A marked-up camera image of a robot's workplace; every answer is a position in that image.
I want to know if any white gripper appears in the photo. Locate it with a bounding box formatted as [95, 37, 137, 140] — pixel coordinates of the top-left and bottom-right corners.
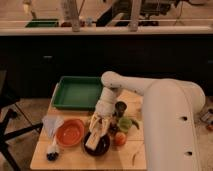
[88, 113, 111, 140]

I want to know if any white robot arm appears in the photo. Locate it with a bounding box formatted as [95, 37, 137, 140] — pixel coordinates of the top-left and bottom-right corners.
[89, 71, 205, 171]

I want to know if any orange bowl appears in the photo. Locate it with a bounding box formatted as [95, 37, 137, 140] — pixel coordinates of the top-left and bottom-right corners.
[56, 119, 85, 148]

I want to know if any green cup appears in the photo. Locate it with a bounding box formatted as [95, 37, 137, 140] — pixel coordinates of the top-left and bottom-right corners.
[118, 117, 132, 133]

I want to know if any orange fruit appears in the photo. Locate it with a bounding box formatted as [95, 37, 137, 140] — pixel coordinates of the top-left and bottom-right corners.
[114, 132, 127, 146]

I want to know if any green chili pepper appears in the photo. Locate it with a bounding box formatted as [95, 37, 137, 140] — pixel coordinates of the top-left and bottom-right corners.
[131, 119, 140, 130]

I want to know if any green bin in background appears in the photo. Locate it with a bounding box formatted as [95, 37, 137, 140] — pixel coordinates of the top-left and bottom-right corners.
[26, 19, 59, 28]

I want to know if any bunch of dark grapes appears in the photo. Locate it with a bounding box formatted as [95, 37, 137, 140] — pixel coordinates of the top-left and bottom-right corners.
[109, 123, 118, 135]

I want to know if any dark purple bowl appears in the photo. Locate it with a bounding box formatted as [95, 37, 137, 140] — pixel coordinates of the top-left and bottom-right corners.
[83, 132, 110, 156]

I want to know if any cream rectangular eraser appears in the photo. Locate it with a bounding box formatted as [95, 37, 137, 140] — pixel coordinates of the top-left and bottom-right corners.
[86, 131, 101, 150]

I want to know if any black chair base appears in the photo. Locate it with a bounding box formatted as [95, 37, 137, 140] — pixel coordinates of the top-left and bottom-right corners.
[0, 108, 44, 171]

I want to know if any green plastic tray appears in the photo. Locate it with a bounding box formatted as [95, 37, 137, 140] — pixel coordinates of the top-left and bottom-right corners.
[52, 76, 103, 110]

